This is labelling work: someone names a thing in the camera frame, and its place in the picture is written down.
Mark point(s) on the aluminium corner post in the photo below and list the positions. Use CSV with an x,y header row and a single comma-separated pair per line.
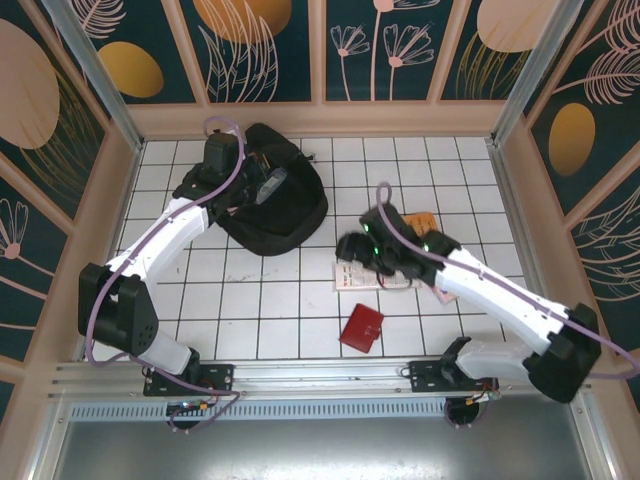
x,y
535,75
96,75

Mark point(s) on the teal side panel pink flower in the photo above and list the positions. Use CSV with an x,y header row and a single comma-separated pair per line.
x,y
25,280

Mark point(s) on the orange wood-print book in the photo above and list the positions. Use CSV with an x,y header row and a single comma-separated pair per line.
x,y
422,222

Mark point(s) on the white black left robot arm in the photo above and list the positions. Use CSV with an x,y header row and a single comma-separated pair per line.
x,y
165,240

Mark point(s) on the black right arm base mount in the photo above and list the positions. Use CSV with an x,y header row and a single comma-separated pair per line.
x,y
425,375

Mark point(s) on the teal side panel leaf lines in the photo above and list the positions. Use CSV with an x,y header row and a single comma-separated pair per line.
x,y
610,270

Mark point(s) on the teal panel orange oval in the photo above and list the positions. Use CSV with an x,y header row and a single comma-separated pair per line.
x,y
130,70

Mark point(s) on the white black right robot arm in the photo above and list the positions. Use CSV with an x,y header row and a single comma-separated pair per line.
x,y
500,295

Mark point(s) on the grey metal sheet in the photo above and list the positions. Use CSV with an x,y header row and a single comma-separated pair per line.
x,y
320,450

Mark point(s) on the small green circuit board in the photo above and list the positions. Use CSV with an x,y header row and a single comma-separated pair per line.
x,y
187,407

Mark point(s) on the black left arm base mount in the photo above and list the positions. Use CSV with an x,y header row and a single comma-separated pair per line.
x,y
220,375

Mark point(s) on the teal panel pink flowers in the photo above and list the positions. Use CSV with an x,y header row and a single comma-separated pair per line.
x,y
375,75

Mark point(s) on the black backpack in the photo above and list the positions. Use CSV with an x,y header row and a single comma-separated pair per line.
x,y
290,220

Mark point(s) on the red leather wallet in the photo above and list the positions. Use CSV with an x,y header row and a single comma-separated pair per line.
x,y
361,330

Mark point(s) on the white printed booklet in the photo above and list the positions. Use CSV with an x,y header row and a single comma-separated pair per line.
x,y
350,280

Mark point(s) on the long aluminium base rail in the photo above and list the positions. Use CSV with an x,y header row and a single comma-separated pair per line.
x,y
320,372

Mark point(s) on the clear grey pencil case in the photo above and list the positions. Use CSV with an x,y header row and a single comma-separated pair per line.
x,y
272,186

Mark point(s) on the aluminium side rail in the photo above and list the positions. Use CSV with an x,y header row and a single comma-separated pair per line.
x,y
510,200

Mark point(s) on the teal panel orange half circle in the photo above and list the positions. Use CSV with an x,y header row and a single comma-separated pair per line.
x,y
250,50

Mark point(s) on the teal side panel peach circle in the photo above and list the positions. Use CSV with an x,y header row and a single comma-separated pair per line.
x,y
30,100

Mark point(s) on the teal side panel feather print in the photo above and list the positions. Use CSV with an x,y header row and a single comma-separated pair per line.
x,y
590,100

